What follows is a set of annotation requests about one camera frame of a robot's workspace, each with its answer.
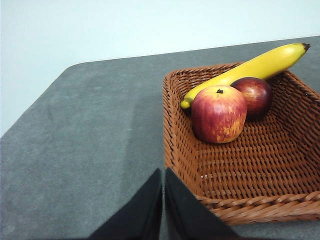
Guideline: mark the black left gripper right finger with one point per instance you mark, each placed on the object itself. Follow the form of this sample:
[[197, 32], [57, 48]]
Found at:
[[185, 217]]

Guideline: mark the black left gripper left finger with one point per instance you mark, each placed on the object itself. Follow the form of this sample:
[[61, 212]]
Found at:
[[140, 217]]

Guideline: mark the brown wicker basket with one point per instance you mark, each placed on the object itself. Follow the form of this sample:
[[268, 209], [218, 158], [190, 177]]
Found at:
[[250, 170]]

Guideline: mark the red yellow apple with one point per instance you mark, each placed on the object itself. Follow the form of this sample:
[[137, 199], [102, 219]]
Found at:
[[217, 115]]

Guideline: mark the dark red plum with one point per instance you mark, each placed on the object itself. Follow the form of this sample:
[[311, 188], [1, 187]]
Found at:
[[258, 96]]

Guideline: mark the yellow banana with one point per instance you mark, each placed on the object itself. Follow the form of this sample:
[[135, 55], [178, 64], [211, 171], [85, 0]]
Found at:
[[262, 65]]

